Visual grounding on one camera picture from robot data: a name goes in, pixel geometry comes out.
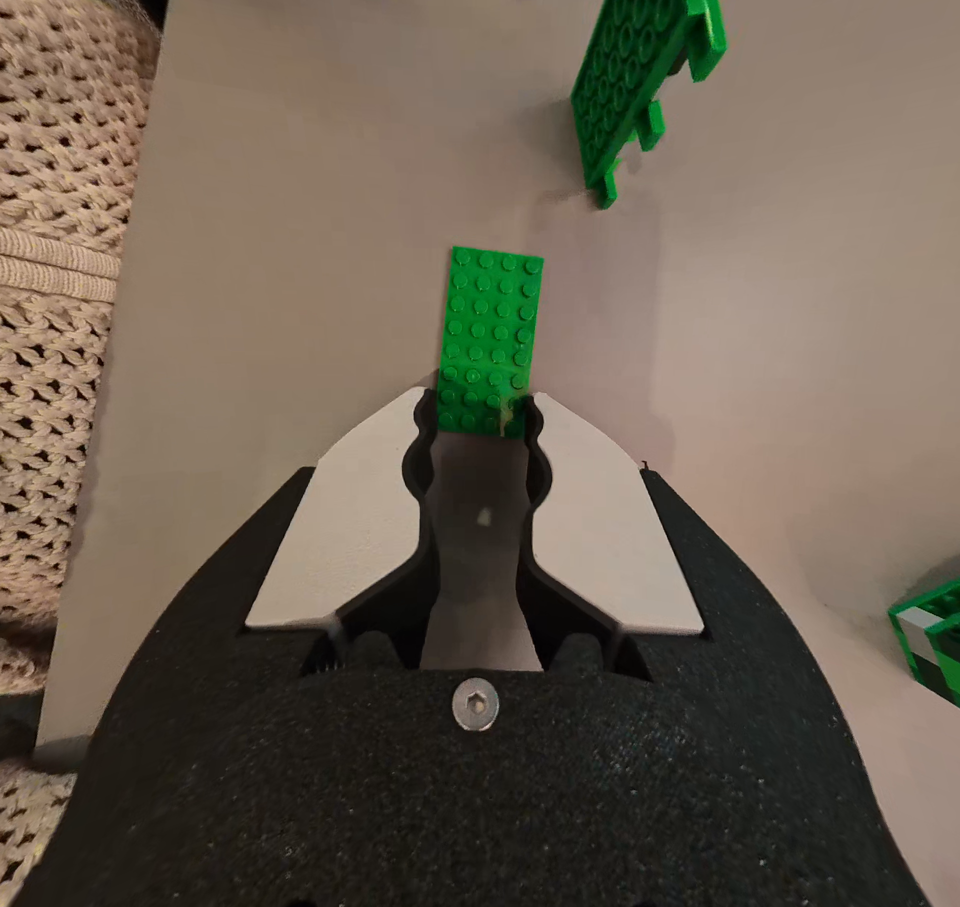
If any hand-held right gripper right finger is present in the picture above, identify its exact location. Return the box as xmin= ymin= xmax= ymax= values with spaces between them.
xmin=516 ymin=391 xmax=708 ymax=674

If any green lego frame build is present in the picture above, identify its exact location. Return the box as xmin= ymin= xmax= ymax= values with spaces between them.
xmin=887 ymin=575 xmax=960 ymax=706

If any plain green lego plate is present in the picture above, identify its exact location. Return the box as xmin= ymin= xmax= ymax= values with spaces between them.
xmin=438 ymin=245 xmax=546 ymax=441

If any green mosaic lego plate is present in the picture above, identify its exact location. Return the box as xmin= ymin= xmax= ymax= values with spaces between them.
xmin=570 ymin=0 xmax=729 ymax=211

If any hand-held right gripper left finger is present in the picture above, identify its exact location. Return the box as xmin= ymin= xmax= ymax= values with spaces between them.
xmin=246 ymin=386 xmax=440 ymax=672

